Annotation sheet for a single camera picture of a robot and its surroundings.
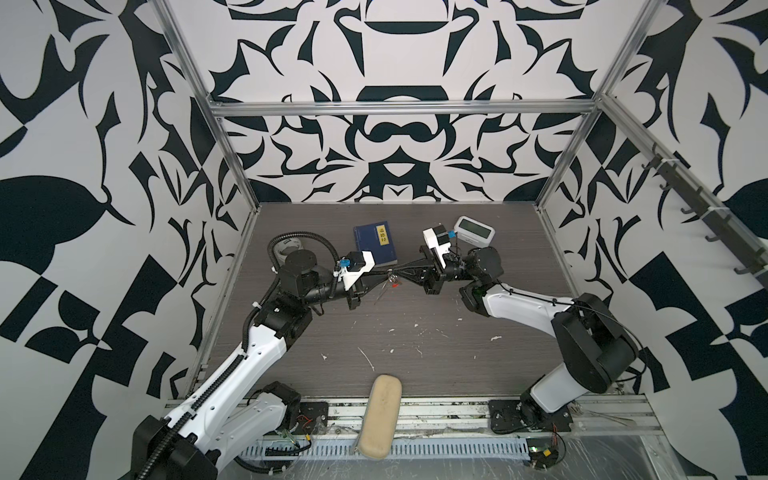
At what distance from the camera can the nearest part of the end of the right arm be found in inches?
25.5

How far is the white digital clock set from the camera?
1.08 m

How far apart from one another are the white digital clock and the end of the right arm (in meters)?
0.44
